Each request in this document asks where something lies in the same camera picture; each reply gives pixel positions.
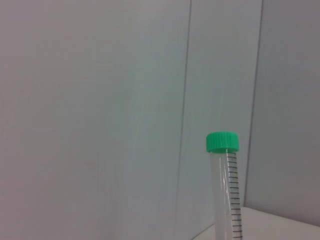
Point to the green capped clear test tube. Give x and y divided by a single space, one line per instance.
222 142

